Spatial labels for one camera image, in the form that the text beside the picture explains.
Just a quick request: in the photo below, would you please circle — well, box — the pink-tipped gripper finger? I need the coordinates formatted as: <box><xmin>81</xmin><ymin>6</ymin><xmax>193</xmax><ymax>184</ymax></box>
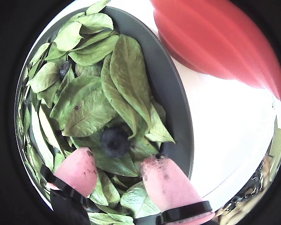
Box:
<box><xmin>140</xmin><ymin>155</ymin><xmax>214</xmax><ymax>225</ymax></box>
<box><xmin>40</xmin><ymin>148</ymin><xmax>99</xmax><ymax>225</ymax></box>

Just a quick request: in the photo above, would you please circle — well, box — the dark blueberry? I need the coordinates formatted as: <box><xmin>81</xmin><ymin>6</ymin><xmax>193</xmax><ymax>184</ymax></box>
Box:
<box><xmin>59</xmin><ymin>61</ymin><xmax>71</xmax><ymax>77</ymax></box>
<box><xmin>100</xmin><ymin>126</ymin><xmax>131</xmax><ymax>158</ymax></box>

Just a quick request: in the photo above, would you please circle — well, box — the pile of green leaves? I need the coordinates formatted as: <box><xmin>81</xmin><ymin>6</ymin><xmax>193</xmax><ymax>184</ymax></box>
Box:
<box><xmin>16</xmin><ymin>0</ymin><xmax>176</xmax><ymax>225</ymax></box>

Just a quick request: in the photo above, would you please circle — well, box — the dark grey round bowl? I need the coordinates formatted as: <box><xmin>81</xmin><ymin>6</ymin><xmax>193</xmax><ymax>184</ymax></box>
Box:
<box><xmin>15</xmin><ymin>6</ymin><xmax>195</xmax><ymax>225</ymax></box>

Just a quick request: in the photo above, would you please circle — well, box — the red collapsible silicone cup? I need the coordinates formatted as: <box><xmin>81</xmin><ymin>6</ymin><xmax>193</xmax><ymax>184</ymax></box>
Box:
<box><xmin>151</xmin><ymin>0</ymin><xmax>281</xmax><ymax>108</ymax></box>

